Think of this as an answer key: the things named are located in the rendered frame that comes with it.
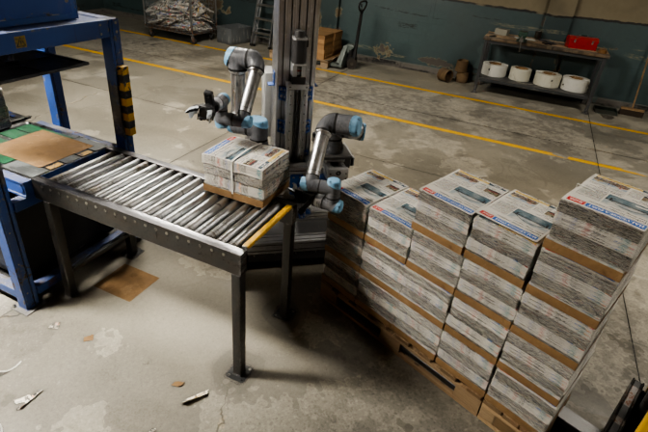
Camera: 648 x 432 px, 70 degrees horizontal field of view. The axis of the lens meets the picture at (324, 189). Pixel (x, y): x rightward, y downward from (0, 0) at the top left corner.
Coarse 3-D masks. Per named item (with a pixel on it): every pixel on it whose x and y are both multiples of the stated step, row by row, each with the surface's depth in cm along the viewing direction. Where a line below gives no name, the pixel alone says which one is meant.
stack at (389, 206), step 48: (384, 192) 262; (336, 240) 275; (384, 240) 246; (432, 240) 223; (432, 288) 231; (480, 288) 211; (384, 336) 268; (432, 336) 240; (480, 336) 217; (480, 384) 226
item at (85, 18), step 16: (80, 16) 271; (96, 16) 273; (0, 32) 219; (16, 32) 224; (32, 32) 230; (48, 32) 238; (64, 32) 246; (80, 32) 255; (96, 32) 264; (0, 48) 219; (16, 48) 226; (32, 48) 233
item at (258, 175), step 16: (240, 160) 237; (256, 160) 239; (272, 160) 240; (288, 160) 255; (240, 176) 238; (256, 176) 233; (272, 176) 240; (288, 176) 260; (240, 192) 243; (256, 192) 238; (272, 192) 247
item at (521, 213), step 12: (516, 192) 223; (492, 204) 210; (504, 204) 211; (516, 204) 212; (528, 204) 213; (540, 204) 214; (492, 216) 200; (504, 216) 201; (516, 216) 202; (528, 216) 203; (540, 216) 204; (552, 216) 205; (516, 228) 194; (528, 228) 195; (540, 228) 196
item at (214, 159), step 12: (228, 144) 253; (240, 144) 255; (252, 144) 257; (204, 156) 242; (216, 156) 239; (228, 156) 240; (204, 168) 246; (216, 168) 242; (204, 180) 250; (216, 180) 247; (228, 180) 243
